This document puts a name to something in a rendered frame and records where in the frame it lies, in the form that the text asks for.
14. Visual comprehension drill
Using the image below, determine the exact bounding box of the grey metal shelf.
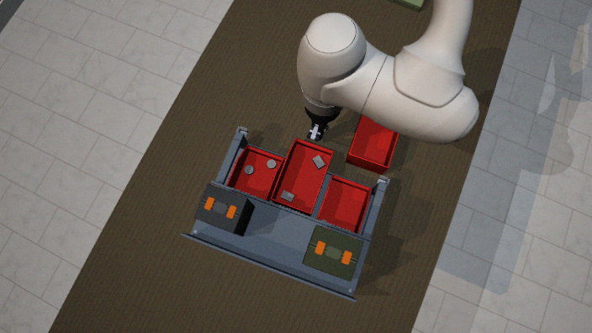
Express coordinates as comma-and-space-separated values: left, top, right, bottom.
181, 127, 390, 303

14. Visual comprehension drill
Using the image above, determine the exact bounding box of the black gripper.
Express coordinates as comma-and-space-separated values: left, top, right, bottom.
304, 106, 341, 142

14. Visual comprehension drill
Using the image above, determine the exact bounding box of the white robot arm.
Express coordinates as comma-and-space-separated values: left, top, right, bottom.
297, 0, 479, 145

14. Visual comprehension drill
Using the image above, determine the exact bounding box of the red open-front bin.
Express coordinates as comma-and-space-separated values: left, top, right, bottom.
317, 176, 371, 234
345, 114, 399, 175
226, 145, 285, 202
270, 139, 333, 216

